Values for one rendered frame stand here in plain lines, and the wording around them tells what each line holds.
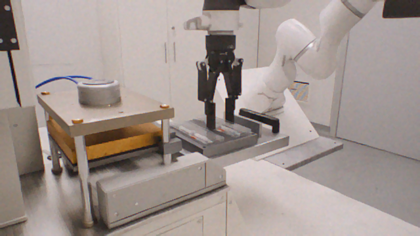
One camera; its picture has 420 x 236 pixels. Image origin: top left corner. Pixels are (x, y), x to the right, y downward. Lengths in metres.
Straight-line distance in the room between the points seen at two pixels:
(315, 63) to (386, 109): 2.51
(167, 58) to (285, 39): 2.05
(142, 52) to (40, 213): 2.44
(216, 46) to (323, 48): 0.49
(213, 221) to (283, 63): 0.71
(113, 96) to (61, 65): 2.57
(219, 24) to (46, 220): 0.52
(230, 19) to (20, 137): 0.53
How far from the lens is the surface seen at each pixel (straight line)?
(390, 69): 3.56
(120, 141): 0.58
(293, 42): 1.17
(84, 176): 0.55
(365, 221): 0.98
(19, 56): 0.45
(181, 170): 0.59
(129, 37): 2.92
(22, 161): 0.82
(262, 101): 1.31
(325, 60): 1.15
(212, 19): 0.75
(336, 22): 1.13
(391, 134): 3.66
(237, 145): 0.74
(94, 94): 0.62
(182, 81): 3.23
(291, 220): 0.91
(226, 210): 0.70
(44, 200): 0.70
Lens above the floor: 1.25
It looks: 17 degrees down
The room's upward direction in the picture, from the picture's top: straight up
